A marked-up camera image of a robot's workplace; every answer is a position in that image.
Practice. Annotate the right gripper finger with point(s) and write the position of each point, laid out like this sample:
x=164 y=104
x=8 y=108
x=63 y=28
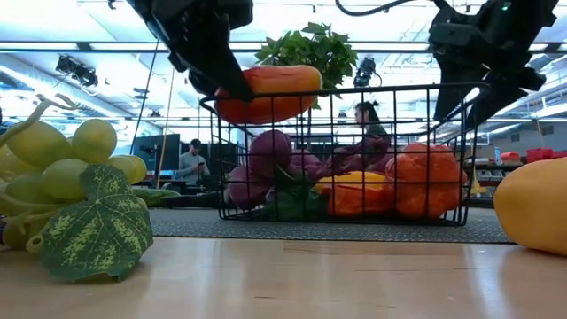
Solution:
x=449 y=84
x=509 y=88

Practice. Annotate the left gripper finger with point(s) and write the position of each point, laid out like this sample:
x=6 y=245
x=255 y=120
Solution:
x=208 y=86
x=212 y=57

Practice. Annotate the red-orange mango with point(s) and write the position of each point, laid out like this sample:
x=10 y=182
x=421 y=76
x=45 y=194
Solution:
x=274 y=95

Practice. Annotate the orange bell pepper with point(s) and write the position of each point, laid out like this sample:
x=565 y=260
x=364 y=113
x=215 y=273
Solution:
x=421 y=186

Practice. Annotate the yellow lemon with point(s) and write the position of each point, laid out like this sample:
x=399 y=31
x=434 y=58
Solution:
x=536 y=204

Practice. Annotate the green grape bunch with leaf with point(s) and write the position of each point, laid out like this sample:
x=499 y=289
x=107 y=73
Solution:
x=93 y=142

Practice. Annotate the yellow oblong fruit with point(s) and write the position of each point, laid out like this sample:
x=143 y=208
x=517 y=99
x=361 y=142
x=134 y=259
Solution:
x=354 y=178

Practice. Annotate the small red plastic bin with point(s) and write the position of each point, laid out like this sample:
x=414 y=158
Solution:
x=509 y=156

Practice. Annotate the blue bottle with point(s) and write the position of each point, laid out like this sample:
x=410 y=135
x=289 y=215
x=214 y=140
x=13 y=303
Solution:
x=498 y=156

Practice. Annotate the large red plastic bin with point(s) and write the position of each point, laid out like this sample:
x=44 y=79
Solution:
x=539 y=155

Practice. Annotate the black monitor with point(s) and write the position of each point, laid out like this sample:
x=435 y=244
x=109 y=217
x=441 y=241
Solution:
x=170 y=150

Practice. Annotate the person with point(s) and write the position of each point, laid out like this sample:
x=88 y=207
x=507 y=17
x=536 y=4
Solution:
x=367 y=116
x=192 y=166

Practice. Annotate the storage shelf with small bins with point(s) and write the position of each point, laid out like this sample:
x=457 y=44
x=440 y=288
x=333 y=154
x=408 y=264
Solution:
x=485 y=175

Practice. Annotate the green potted plant, black pot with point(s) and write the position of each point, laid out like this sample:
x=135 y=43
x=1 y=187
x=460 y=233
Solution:
x=319 y=53

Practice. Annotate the light green chili pepper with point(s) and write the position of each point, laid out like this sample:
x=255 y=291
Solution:
x=157 y=197

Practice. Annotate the orange carrot with green top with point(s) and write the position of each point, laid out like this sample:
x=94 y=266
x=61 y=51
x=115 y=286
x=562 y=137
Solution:
x=354 y=201

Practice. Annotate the grey woven placemat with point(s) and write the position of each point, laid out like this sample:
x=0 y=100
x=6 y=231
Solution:
x=310 y=230

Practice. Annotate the black metal rig frame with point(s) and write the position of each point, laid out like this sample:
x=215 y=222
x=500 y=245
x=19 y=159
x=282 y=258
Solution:
x=199 y=201

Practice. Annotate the black double ceiling camera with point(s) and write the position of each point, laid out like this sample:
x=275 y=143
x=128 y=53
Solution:
x=75 y=71

